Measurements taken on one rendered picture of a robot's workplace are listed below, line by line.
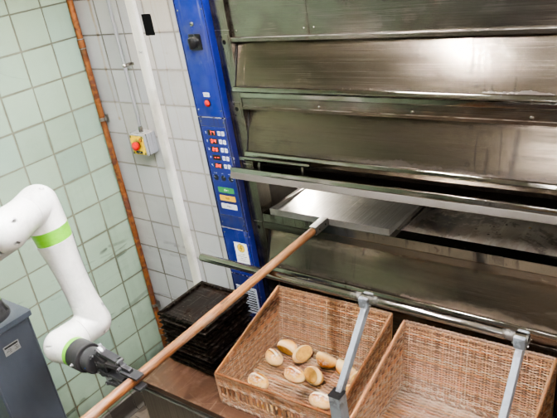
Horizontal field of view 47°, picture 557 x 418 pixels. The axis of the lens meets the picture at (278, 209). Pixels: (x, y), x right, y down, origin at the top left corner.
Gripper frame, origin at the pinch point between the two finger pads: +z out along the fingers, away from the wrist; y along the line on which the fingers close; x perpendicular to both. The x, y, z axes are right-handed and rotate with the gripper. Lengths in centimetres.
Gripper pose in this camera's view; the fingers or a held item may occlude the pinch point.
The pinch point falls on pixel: (133, 378)
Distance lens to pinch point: 189.0
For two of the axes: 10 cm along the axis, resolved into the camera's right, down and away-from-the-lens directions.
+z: 7.9, 1.4, -6.0
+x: -6.0, 4.2, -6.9
